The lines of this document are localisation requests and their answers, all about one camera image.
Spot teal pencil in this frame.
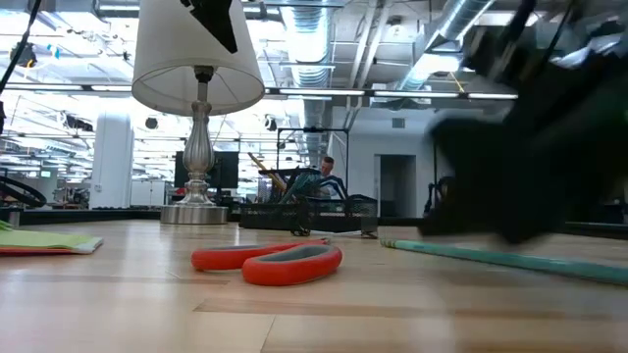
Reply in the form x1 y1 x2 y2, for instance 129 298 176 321
380 238 628 286
279 171 321 205

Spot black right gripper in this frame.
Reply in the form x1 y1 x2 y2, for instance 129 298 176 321
421 53 628 245

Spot black pipe stand frame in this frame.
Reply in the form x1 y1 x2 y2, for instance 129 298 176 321
276 126 350 202

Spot red handled scissors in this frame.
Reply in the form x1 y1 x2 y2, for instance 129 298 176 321
190 238 343 287

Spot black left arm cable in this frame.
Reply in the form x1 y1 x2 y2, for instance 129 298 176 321
0 0 43 94

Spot white shade silver table lamp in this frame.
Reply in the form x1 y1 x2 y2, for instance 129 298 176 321
131 0 266 226

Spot person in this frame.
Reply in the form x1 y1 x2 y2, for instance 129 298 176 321
317 156 349 200

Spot silver ceiling air duct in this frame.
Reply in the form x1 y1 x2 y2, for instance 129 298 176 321
396 0 497 94
282 0 338 168

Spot long ceiling light strip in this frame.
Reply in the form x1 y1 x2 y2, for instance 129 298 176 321
267 86 519 100

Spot white square pillar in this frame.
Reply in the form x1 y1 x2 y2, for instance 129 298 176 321
90 116 134 210

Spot black mesh desk organizer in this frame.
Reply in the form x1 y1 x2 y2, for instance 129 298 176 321
238 166 380 234

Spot white low cabinet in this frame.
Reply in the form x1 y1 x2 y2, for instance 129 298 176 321
130 179 168 207

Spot black curved cable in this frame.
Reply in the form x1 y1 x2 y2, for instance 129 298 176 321
0 175 48 210

